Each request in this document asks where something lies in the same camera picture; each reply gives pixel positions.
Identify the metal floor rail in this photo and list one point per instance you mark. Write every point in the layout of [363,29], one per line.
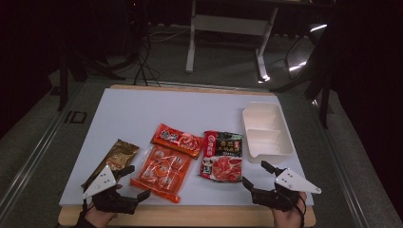
[34,155]
[342,171]

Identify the person's left hand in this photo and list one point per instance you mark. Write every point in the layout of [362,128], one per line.
[99,219]

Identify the black metal stand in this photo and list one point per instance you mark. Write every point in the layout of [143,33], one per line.
[63,82]
[323,95]

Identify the white metal desk frame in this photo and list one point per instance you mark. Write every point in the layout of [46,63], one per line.
[228,24]

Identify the white table mat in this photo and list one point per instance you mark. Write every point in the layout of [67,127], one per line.
[177,107]

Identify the person's right hand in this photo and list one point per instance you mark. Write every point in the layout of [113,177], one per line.
[286,220]

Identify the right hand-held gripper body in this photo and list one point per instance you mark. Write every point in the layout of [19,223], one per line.
[293,183]

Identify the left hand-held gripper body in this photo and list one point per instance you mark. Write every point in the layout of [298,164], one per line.
[103,182]

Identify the shiny dark panel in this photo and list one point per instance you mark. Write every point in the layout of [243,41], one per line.
[301,50]

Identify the red and black soup packet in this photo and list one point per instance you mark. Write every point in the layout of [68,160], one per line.
[223,158]

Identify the white divided plastic container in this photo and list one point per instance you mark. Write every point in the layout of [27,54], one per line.
[266,133]

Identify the orange red seasoning packet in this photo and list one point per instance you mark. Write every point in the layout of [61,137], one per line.
[164,167]

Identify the gold brown foil packet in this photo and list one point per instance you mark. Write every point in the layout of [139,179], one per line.
[122,153]

